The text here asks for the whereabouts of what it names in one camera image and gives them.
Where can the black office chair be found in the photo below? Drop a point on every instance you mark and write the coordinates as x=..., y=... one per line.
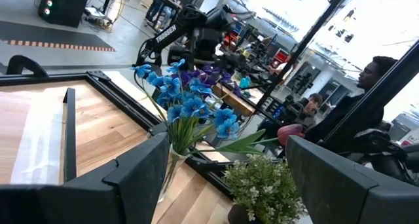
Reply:
x=383, y=152

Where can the dark red artificial tulip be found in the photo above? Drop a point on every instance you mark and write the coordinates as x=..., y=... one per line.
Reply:
x=289, y=132

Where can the black computer tower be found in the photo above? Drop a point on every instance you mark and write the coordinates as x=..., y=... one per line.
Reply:
x=63, y=6

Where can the person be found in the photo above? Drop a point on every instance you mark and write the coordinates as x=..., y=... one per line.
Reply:
x=370, y=75
x=312, y=103

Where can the black hazard-striped floor mat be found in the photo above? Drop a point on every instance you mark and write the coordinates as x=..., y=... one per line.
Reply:
x=49, y=37

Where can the clear glass vase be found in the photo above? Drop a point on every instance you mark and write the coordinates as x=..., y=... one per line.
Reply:
x=173, y=165

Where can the blue artificial flower bunch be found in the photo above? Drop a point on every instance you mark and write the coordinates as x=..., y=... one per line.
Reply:
x=193, y=106

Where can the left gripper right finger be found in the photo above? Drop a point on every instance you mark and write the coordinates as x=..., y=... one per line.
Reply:
x=334, y=194

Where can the wooden shelf black metal frame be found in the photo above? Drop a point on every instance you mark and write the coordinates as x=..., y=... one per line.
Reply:
x=36, y=135

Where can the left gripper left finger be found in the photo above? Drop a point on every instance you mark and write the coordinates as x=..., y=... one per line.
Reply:
x=114, y=197

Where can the white-flowered green bush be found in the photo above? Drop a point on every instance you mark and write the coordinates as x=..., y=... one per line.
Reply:
x=265, y=188

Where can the black table clamp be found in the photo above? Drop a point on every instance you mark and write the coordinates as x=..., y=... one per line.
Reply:
x=24, y=62

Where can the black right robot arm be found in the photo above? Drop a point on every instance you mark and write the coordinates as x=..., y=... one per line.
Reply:
x=167, y=34

